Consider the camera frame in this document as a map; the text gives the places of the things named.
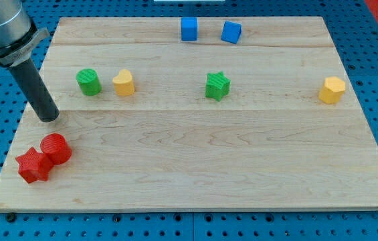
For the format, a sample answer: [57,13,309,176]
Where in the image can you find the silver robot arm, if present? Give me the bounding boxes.
[0,0,50,67]

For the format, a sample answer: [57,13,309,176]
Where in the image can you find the green star block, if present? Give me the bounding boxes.
[205,72,231,102]

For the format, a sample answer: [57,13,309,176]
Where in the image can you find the blue triangle block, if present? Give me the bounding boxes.
[221,21,242,44]

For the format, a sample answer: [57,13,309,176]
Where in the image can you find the red star block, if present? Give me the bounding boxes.
[15,147,54,183]

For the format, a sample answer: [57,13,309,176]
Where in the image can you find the wooden board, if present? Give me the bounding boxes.
[0,17,378,213]

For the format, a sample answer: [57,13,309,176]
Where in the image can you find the yellow heart block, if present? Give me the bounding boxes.
[112,69,135,96]

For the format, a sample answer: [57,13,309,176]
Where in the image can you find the blue cube block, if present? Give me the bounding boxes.
[181,17,198,41]

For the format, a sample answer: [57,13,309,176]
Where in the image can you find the green cylinder block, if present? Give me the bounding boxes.
[76,68,102,96]

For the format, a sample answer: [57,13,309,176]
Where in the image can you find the red cylinder block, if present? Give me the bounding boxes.
[40,133,72,165]

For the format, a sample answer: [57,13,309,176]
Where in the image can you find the yellow hexagon block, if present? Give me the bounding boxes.
[318,76,346,104]

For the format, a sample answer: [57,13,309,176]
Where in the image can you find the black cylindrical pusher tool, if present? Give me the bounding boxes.
[8,58,60,123]

